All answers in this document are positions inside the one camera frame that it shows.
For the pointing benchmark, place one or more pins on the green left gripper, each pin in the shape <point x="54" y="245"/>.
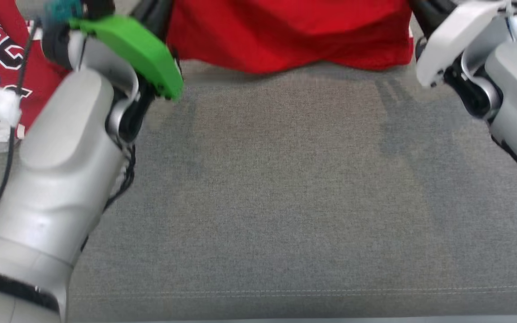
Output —
<point x="142" y="49"/>

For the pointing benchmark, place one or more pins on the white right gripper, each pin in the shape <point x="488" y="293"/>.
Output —
<point x="451" y="36"/>

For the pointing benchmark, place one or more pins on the red Bulls 23 jersey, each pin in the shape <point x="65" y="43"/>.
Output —
<point x="38" y="78"/>

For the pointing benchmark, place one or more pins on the red shorts white trim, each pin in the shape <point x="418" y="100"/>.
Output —
<point x="285" y="31"/>

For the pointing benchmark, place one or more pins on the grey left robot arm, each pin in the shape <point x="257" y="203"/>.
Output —
<point x="61" y="157"/>

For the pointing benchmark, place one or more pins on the grey fabric sofa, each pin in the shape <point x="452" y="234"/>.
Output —
<point x="285" y="188"/>

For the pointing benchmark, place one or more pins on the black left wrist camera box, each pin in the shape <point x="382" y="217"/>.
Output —
<point x="99" y="6"/>

